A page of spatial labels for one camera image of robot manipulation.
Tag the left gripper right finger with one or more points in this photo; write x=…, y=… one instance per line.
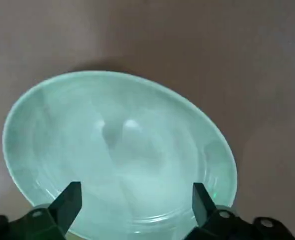
x=205, y=212

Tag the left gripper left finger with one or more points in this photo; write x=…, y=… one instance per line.
x=62, y=207

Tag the green plate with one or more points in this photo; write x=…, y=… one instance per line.
x=112, y=155

